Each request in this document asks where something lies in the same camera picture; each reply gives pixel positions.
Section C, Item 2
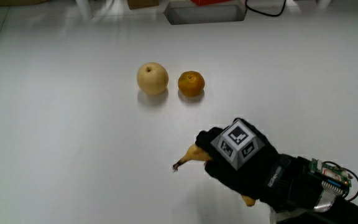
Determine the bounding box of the person's right hand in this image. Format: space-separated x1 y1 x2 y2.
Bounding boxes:
195 117 303 212

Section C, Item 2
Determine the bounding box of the yellow banana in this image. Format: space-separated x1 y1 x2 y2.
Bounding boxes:
172 143 257 207

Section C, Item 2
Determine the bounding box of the black cable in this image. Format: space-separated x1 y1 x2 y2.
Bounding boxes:
245 0 287 18

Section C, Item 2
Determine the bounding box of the grey rectangular box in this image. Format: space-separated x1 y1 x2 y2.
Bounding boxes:
163 1 247 26

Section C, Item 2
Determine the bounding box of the brown cardboard box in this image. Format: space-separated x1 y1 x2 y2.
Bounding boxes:
127 0 160 10

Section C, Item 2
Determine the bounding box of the pale yellow pear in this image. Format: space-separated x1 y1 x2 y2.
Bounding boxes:
136 62 170 96

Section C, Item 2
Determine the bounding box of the orange tangerine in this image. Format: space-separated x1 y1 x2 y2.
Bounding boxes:
178 70 206 98

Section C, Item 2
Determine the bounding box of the red box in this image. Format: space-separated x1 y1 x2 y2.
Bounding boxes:
190 0 233 7

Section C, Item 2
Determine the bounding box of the person's right forearm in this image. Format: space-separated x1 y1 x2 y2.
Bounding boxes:
275 156 358 224

